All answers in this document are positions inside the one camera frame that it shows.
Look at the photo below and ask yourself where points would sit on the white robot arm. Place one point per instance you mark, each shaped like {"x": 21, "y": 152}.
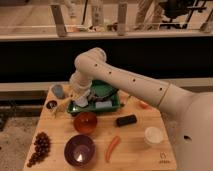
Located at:
{"x": 195, "y": 110}

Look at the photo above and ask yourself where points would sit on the wooden board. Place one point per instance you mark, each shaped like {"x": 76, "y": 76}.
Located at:
{"x": 131, "y": 154}

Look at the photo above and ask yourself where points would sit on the orange-red bowl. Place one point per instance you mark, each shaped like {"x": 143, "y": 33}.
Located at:
{"x": 85, "y": 122}

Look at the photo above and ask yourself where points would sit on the black-handled utensil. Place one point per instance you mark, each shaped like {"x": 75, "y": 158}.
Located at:
{"x": 95, "y": 98}

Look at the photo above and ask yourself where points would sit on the green plastic tray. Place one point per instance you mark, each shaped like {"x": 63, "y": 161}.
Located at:
{"x": 100, "y": 88}

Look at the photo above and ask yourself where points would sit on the bunch of dark grapes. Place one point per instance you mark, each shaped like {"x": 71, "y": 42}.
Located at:
{"x": 42, "y": 148}

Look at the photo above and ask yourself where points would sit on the small metal cup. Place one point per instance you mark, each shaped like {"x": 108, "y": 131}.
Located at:
{"x": 51, "y": 105}

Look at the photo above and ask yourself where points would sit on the black office chair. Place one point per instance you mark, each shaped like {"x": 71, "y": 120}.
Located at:
{"x": 176, "y": 8}

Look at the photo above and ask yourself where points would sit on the grey-blue cup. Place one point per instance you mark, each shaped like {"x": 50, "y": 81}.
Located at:
{"x": 58, "y": 91}

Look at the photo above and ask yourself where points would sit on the person in background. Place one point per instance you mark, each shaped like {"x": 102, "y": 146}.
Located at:
{"x": 143, "y": 7}

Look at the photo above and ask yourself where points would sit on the white round lidded container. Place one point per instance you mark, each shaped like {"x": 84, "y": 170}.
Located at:
{"x": 153, "y": 136}

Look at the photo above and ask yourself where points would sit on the black rectangular block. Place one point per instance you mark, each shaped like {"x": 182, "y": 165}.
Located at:
{"x": 126, "y": 120}

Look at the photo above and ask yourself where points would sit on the white crumpled cloth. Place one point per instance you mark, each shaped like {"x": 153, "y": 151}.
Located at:
{"x": 82, "y": 101}

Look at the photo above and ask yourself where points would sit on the orange carrot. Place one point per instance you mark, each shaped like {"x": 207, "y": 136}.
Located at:
{"x": 115, "y": 141}

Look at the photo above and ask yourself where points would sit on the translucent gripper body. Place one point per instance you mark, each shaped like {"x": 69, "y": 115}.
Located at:
{"x": 75, "y": 96}

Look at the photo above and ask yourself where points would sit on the small orange fruit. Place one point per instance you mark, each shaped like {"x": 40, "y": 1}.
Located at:
{"x": 144, "y": 105}

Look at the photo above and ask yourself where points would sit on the purple bowl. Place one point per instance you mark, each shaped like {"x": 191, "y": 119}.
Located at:
{"x": 79, "y": 150}

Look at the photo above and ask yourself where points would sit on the light blue sponge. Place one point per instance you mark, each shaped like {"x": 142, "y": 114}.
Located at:
{"x": 105, "y": 104}

